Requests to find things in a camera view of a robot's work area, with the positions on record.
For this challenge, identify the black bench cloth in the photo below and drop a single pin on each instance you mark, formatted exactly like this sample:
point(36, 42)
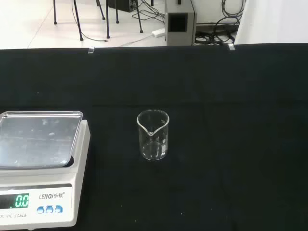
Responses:
point(192, 120)

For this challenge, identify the black equipment box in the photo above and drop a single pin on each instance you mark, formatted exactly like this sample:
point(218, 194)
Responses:
point(123, 4)

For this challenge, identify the black tripod legs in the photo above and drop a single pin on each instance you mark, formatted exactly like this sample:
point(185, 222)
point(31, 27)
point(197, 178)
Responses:
point(113, 16)
point(77, 19)

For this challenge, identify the clear cloth clip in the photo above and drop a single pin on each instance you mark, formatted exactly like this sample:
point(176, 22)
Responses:
point(91, 50)
point(231, 47)

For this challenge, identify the grey metal box unit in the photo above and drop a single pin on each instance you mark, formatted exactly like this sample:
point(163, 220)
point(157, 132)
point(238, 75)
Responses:
point(180, 24)

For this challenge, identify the white power strip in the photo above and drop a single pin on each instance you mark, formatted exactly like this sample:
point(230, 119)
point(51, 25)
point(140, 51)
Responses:
point(158, 32)

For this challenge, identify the white board panel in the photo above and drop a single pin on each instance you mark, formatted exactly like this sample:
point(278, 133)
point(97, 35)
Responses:
point(274, 21)

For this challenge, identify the white electronic balance steel pan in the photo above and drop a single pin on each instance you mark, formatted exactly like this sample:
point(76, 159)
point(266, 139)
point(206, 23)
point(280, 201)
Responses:
point(41, 168)

